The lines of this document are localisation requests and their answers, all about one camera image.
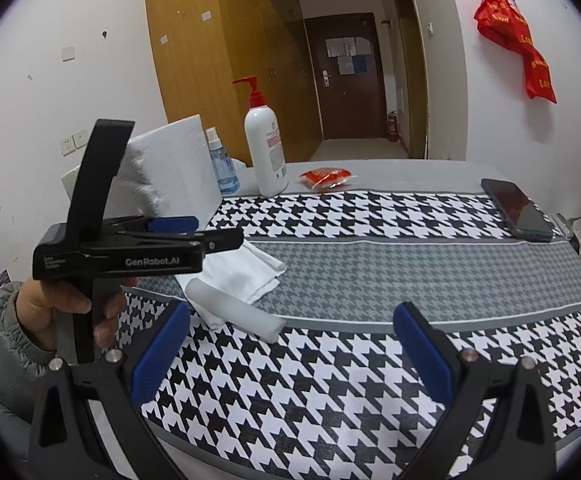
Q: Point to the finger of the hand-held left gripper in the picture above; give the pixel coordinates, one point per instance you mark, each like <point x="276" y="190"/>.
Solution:
<point x="170" y="223"/>
<point x="220" y="241"/>

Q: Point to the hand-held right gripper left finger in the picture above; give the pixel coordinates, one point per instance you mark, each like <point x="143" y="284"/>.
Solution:
<point x="163" y="355"/>

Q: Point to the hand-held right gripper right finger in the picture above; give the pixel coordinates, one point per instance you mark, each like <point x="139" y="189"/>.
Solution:
<point x="420" y="355"/>

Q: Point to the white towel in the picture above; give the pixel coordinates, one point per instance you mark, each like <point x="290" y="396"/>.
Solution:
<point x="250" y="275"/>

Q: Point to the white foam roll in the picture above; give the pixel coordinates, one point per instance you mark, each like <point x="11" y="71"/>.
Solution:
<point x="240" y="310"/>

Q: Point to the white foam box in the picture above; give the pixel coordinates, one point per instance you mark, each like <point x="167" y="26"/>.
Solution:
<point x="170" y="150"/>

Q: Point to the person's left forearm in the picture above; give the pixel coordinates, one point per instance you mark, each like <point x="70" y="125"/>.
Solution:
<point x="0" y="360"/>

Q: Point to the person's left hand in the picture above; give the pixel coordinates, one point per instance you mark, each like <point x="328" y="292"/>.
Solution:
<point x="45" y="310"/>

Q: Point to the houndstooth tablecloth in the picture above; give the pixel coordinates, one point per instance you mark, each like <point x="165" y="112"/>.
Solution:
<point x="370" y="385"/>

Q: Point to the small clear spray bottle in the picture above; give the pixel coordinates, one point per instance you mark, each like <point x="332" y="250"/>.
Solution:
<point x="223" y="170"/>

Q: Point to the white pump bottle red top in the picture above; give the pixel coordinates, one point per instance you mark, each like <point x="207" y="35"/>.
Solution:
<point x="265" y="150"/>

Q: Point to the red snack packet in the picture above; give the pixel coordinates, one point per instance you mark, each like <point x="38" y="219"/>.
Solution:
<point x="325" y="177"/>

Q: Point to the wooden wardrobe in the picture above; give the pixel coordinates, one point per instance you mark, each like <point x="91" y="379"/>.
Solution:
<point x="195" y="60"/>

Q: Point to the black smartphone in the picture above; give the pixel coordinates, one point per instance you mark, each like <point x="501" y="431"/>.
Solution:
<point x="518" y="210"/>

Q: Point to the dark brown entrance door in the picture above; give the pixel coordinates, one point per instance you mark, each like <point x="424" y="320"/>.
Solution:
<point x="355" y="105"/>

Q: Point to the white plastic bag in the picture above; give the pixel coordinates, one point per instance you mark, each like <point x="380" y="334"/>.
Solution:
<point x="580" y="237"/>

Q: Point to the red fire extinguisher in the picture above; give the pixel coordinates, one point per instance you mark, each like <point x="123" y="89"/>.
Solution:
<point x="393" y="127"/>

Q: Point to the blue paper notice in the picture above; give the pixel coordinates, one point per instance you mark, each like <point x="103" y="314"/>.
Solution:
<point x="353" y="65"/>

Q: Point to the white paper notice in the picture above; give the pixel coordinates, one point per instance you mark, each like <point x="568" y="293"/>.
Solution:
<point x="348" y="47"/>

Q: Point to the wooden side door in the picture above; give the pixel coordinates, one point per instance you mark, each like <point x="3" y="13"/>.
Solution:
<point x="413" y="70"/>

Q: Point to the red plastic bag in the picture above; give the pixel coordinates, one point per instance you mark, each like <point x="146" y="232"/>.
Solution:
<point x="500" y="25"/>

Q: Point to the white wall socket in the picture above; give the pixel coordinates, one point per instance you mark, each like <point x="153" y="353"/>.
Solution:
<point x="67" y="146"/>

